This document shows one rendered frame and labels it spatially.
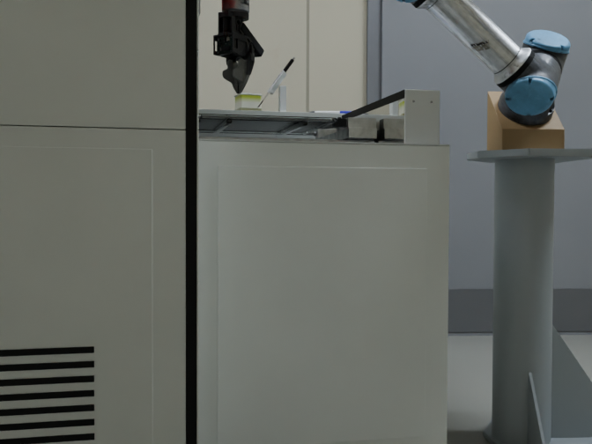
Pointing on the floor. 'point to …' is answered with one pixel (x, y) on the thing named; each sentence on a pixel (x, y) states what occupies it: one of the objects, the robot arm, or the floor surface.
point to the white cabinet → (322, 293)
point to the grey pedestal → (530, 308)
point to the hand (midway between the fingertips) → (240, 89)
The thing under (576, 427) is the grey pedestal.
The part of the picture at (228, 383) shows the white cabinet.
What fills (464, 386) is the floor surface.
